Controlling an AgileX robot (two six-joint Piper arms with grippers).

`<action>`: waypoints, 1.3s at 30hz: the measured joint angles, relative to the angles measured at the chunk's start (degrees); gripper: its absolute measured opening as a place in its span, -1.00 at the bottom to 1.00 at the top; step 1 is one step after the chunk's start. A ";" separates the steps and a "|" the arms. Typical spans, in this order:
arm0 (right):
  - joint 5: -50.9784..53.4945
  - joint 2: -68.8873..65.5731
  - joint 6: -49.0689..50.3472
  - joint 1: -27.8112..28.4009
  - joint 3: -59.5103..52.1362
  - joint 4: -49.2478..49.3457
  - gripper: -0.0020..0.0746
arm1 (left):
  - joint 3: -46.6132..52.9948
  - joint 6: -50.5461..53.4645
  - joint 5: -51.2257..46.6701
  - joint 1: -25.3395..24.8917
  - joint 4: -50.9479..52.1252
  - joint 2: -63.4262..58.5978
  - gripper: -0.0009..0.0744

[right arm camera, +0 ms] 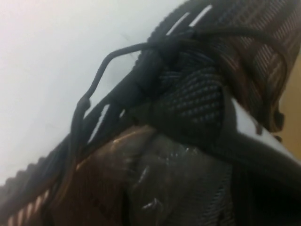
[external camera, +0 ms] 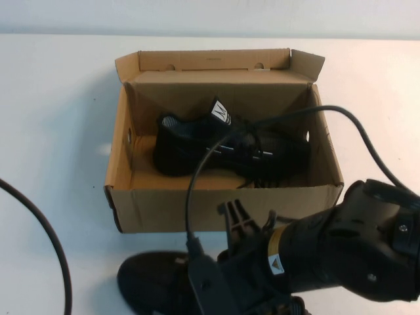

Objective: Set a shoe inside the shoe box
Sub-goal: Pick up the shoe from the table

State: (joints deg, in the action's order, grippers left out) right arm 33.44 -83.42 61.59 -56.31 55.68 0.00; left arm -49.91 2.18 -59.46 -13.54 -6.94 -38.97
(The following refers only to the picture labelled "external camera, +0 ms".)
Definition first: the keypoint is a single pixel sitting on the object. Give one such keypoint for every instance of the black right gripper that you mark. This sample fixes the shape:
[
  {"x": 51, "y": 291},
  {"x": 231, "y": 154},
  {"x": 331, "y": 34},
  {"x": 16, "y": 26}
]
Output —
[{"x": 246, "y": 279}]

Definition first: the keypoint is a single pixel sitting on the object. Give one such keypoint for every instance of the black mesh sneaker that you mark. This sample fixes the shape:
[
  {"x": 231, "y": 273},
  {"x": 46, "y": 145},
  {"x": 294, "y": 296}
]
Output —
[
  {"x": 177, "y": 154},
  {"x": 147, "y": 279}
]

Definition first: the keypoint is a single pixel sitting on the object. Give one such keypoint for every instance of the brown cardboard shoe box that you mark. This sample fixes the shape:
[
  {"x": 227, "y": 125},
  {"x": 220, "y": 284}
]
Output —
[{"x": 157, "y": 210}]

